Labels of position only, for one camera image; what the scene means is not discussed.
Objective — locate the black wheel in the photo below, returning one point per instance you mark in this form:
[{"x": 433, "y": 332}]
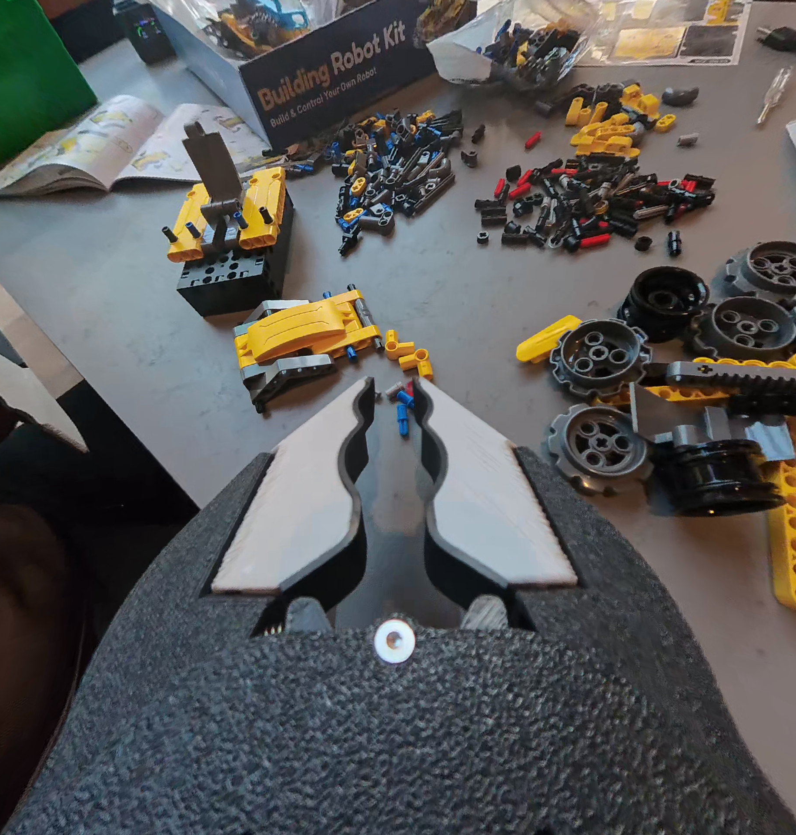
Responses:
[
  {"x": 665, "y": 303},
  {"x": 711, "y": 476}
]

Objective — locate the pile of black red pieces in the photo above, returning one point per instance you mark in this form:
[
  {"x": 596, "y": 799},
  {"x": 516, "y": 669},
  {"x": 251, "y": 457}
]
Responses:
[{"x": 587, "y": 202}]

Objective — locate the yellow angle connector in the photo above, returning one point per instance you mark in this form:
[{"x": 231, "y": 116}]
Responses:
[
  {"x": 419, "y": 364},
  {"x": 395, "y": 344}
]

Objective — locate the blue robot kit box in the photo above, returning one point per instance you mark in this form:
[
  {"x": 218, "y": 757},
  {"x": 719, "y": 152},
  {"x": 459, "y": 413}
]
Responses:
[{"x": 320, "y": 78}]

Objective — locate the grey desk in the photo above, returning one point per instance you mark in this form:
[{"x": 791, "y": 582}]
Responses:
[{"x": 470, "y": 293}]

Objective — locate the pile of yellow pieces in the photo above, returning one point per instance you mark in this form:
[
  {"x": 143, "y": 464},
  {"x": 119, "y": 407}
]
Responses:
[{"x": 607, "y": 130}]

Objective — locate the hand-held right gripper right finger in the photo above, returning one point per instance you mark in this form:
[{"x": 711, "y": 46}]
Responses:
[{"x": 496, "y": 522}]

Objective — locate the black and yellow brick assembly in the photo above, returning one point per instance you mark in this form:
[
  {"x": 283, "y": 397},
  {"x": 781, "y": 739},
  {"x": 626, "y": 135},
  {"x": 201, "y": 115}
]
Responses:
[{"x": 228, "y": 287}]

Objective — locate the black elbow piece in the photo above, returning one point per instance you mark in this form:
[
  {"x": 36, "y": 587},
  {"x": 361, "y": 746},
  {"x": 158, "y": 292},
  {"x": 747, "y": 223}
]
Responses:
[{"x": 468, "y": 158}]

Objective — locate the clear plastic tool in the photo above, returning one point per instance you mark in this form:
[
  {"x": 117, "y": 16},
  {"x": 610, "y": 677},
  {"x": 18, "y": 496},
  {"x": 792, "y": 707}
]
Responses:
[{"x": 773, "y": 94}]

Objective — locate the pile of blue grey pieces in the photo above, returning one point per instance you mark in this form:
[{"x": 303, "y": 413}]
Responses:
[{"x": 385, "y": 169}]

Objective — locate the red pin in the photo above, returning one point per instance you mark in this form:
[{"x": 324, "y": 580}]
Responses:
[{"x": 533, "y": 139}]

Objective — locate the black power plug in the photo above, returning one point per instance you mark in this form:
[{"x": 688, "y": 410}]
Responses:
[{"x": 786, "y": 39}]

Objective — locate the green box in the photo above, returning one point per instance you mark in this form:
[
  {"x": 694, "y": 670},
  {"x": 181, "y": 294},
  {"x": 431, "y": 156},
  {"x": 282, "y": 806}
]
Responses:
[{"x": 26, "y": 78}]

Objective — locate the black pin connector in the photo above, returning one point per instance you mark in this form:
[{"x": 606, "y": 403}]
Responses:
[{"x": 674, "y": 242}]

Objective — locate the black electronic device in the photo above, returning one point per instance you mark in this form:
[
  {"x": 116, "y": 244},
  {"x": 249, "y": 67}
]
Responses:
[{"x": 143, "y": 32}]

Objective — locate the yellow and grey brick assembly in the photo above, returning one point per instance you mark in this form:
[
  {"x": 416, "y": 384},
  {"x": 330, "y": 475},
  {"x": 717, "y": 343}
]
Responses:
[{"x": 300, "y": 329}]

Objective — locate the instruction booklet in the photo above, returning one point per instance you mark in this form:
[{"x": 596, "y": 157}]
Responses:
[{"x": 65, "y": 150}]

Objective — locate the person's brown sweater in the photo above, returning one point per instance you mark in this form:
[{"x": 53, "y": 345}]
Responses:
[{"x": 19, "y": 620}]

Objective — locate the yellow curved panel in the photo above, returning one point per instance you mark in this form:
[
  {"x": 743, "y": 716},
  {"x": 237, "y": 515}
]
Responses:
[{"x": 545, "y": 339}]

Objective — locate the yellow beam chassis assembly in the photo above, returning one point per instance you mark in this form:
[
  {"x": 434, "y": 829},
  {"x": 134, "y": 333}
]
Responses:
[{"x": 793, "y": 535}]

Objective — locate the printed paper sheet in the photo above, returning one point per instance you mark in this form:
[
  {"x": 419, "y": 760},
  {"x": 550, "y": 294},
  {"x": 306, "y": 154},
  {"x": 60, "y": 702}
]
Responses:
[{"x": 665, "y": 32}]

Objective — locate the plastic bag of pieces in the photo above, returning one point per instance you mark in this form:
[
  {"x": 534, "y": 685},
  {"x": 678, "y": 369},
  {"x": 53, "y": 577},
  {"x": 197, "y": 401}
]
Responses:
[{"x": 522, "y": 52}]

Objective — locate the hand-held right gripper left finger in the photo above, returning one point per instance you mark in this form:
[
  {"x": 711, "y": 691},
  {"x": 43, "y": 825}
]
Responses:
[{"x": 293, "y": 522}]

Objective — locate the dark grey curved piece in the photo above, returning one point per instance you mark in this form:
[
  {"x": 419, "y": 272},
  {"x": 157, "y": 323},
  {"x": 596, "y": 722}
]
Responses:
[{"x": 680, "y": 96}]

